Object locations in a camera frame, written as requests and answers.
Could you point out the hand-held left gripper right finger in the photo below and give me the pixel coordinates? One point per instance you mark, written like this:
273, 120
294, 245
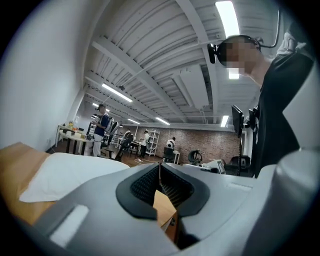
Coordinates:
225, 200

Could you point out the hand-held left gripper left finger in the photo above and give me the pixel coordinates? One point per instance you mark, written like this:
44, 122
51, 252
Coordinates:
100, 212

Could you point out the white cart with dark box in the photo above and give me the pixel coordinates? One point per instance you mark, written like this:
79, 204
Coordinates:
170, 155

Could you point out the white round table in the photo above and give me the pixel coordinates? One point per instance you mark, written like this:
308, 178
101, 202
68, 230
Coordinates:
75, 141

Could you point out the person's black shirt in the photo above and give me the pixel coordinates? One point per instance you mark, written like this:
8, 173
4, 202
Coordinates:
275, 112

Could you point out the black office chair with headrest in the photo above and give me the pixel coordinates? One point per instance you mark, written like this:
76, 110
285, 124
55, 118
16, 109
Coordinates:
240, 163

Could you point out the black ceiling sensor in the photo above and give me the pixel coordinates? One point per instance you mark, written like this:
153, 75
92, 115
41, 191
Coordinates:
121, 87

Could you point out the white pillowcase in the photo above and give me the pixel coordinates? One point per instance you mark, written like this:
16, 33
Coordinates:
70, 172

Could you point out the ceiling strip light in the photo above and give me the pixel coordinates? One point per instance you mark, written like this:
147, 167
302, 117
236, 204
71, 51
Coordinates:
162, 121
227, 17
133, 121
117, 92
224, 121
95, 104

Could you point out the white desk with monitor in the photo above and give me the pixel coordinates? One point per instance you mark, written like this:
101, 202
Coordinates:
215, 167

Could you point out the white ceiling air conditioner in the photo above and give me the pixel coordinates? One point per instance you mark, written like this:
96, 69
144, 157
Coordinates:
192, 85

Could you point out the white shelf rack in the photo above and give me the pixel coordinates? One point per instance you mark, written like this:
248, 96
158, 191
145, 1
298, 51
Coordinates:
153, 142

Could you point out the black head-mounted camera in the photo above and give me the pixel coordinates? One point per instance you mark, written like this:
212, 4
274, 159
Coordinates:
213, 52

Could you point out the person's face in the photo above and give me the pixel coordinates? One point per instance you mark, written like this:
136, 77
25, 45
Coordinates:
240, 60

